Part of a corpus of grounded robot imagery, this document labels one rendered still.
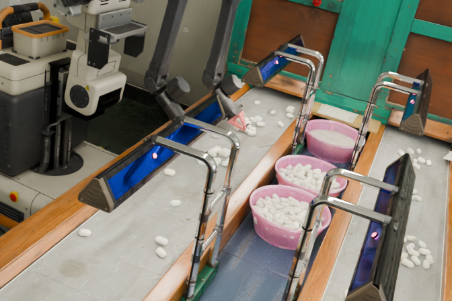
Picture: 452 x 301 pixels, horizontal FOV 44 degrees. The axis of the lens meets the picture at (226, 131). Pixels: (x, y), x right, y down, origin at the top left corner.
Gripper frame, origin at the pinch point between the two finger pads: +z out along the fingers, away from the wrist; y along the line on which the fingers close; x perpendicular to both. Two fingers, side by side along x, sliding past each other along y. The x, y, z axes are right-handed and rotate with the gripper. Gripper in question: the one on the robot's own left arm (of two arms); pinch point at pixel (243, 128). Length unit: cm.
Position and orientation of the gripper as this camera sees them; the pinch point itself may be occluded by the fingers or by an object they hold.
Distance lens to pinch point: 232.2
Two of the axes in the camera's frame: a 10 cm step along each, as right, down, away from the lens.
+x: -7.2, 4.8, 5.0
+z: 5.7, 8.2, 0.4
